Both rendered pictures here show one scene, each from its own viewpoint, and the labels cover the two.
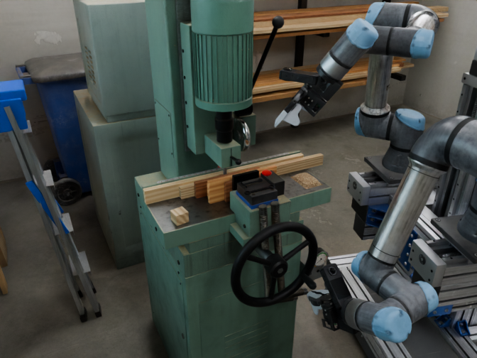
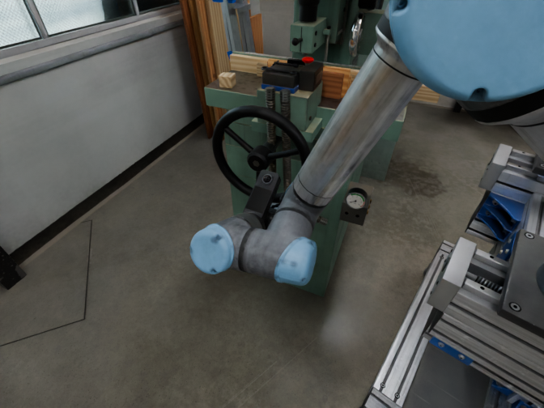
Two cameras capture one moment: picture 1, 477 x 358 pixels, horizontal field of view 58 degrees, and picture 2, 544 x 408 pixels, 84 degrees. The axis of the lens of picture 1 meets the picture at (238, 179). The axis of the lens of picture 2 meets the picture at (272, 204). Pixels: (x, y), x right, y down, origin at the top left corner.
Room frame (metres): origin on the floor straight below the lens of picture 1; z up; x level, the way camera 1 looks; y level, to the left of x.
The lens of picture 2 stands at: (0.57, -0.65, 1.25)
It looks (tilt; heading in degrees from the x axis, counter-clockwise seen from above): 42 degrees down; 50
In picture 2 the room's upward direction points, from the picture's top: straight up
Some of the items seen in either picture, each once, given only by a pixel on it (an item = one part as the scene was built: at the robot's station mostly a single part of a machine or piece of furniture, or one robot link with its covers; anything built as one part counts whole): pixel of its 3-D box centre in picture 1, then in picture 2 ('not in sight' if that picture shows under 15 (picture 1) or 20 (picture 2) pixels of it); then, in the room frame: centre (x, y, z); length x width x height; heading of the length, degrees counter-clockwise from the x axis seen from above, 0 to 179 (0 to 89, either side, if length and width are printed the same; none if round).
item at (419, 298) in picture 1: (407, 298); (282, 248); (0.79, -0.41, 0.87); 0.11 x 0.11 x 0.08; 30
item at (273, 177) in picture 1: (262, 187); (292, 74); (1.12, -0.07, 0.99); 0.13 x 0.11 x 0.06; 117
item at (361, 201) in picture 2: (317, 258); (356, 199); (1.21, -0.28, 0.65); 0.06 x 0.04 x 0.08; 117
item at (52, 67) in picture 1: (80, 126); not in sight; (2.91, 1.14, 0.48); 0.64 x 0.54 x 0.97; 119
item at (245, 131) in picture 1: (240, 135); (356, 35); (1.45, -0.01, 1.02); 0.12 x 0.03 x 0.12; 27
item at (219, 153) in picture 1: (222, 150); (308, 36); (1.30, 0.05, 1.03); 0.14 x 0.07 x 0.09; 27
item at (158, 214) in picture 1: (246, 207); (299, 104); (1.20, -0.03, 0.87); 0.61 x 0.30 x 0.06; 117
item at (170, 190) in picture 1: (229, 176); (313, 73); (1.31, 0.03, 0.93); 0.60 x 0.02 x 0.05; 117
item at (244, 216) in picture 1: (259, 208); (290, 100); (1.12, -0.06, 0.92); 0.15 x 0.13 x 0.09; 117
